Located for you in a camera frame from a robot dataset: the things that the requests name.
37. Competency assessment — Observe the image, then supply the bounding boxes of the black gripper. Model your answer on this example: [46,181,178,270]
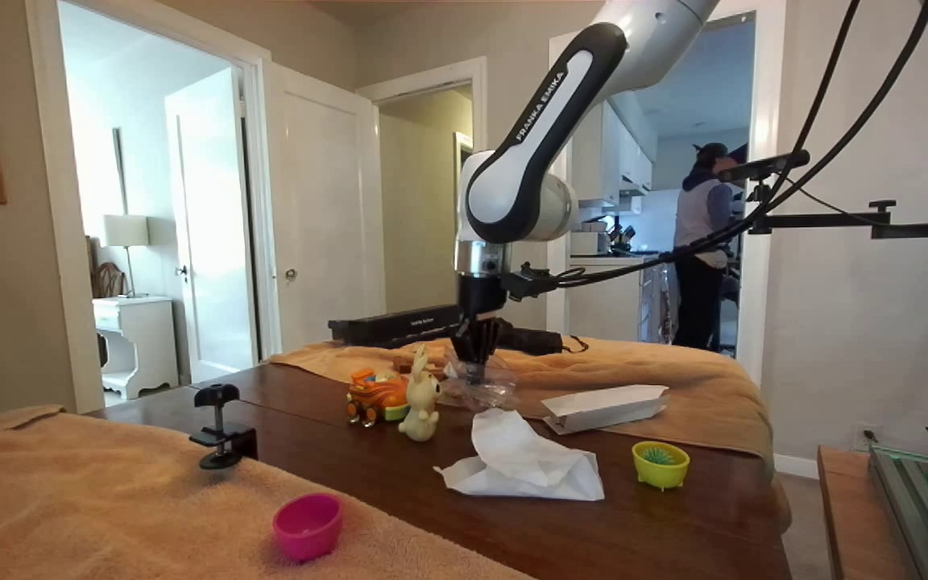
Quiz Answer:
[446,272,513,368]

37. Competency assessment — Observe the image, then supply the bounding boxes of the clear plastic zip bag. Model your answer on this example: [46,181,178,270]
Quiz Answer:
[436,357,523,413]

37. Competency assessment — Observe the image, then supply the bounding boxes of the long black case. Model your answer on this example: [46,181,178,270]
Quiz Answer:
[325,301,470,351]

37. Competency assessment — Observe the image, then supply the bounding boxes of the cream bunny toy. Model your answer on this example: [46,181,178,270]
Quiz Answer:
[395,342,444,443]

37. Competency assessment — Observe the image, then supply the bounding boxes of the pile of toy food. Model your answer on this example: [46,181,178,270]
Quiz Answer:
[344,363,413,430]

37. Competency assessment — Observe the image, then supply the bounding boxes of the crumpled white tissue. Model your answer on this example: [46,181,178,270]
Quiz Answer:
[430,404,609,505]

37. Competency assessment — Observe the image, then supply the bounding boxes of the white kitchen counter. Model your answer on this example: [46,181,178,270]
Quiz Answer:
[561,250,660,349]

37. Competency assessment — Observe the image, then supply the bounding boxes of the black coffee maker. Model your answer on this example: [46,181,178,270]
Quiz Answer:
[592,217,642,257]

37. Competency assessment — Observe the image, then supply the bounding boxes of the white panel door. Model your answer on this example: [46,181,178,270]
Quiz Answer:
[162,64,259,381]
[266,60,389,357]

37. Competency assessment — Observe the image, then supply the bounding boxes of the tan towel with label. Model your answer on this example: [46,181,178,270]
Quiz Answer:
[266,330,778,462]

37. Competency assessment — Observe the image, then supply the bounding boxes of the yellow-green plastic cup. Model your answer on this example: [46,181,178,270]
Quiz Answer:
[627,439,692,497]

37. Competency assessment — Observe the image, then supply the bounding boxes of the person in dark clothes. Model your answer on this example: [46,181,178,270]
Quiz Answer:
[669,137,747,355]

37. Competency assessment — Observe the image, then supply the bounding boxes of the pink plastic cup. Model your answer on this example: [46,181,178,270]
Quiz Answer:
[271,490,344,567]

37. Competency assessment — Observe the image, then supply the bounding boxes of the black table clamp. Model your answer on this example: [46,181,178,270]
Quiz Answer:
[189,381,259,472]

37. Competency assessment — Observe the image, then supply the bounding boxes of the white desk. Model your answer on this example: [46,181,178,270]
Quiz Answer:
[89,292,182,402]

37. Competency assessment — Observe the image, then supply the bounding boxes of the white table lamp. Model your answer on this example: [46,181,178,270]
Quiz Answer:
[98,213,153,299]

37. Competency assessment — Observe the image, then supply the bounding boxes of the brown wooden stand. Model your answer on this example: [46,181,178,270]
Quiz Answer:
[814,440,925,580]

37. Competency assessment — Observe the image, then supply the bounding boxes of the plain tan towel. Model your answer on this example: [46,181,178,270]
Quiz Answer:
[0,402,537,580]

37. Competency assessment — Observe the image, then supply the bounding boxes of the grey metal tray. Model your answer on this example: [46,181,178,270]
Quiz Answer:
[862,439,928,580]

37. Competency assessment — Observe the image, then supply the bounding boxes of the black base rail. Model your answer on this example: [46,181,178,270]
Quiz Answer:
[489,320,569,357]

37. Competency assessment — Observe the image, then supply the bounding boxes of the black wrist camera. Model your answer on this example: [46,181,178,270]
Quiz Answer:
[503,262,566,301]

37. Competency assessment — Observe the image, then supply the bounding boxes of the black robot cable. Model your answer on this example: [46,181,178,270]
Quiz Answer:
[747,0,866,213]
[563,0,928,290]

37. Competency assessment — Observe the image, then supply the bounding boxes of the black camera boom stand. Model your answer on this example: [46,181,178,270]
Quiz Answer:
[718,146,928,242]

